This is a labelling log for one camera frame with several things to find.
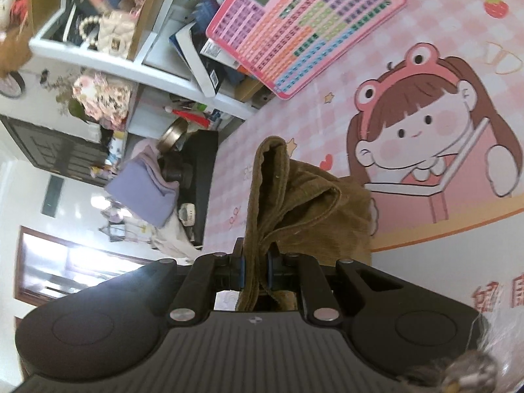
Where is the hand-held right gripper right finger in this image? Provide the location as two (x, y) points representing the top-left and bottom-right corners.
(266, 243), (404, 323)

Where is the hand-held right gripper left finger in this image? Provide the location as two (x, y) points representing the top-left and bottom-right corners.
(141, 237), (247, 323)

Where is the olive brown garment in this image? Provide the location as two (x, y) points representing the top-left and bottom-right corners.
(234, 135), (375, 314)

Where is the white cloth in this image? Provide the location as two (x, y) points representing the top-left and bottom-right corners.
(149, 213), (201, 263)

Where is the small white device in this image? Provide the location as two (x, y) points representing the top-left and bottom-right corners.
(180, 202), (198, 227)

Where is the black box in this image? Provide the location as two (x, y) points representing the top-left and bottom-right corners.
(178, 129), (219, 246)

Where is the lavender cloth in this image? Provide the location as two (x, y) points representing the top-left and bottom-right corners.
(104, 141), (181, 228)

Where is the round metal tin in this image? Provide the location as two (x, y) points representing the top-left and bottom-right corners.
(158, 120), (190, 152)

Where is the red plastic item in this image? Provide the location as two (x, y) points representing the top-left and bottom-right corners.
(175, 107), (210, 128)

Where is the white-edged dark book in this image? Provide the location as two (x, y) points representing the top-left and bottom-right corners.
(170, 22), (230, 97)

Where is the pink flower bouquet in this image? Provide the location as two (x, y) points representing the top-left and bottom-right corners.
(55, 71), (136, 129)

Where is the pink checked cartoon mat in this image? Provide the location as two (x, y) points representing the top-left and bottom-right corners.
(202, 0), (524, 336)

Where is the white shelf unit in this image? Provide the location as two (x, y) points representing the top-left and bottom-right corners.
(28, 0), (250, 121)

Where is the pink chart board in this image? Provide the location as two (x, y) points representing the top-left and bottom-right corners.
(205, 0), (410, 100)

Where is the brown plush toy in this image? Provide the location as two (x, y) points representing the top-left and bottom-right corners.
(0, 0), (35, 78)

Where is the brown window frame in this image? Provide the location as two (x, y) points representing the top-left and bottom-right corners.
(14, 225), (164, 308)

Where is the white quilted pearl-handle bag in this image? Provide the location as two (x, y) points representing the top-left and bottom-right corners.
(79, 10), (138, 55)

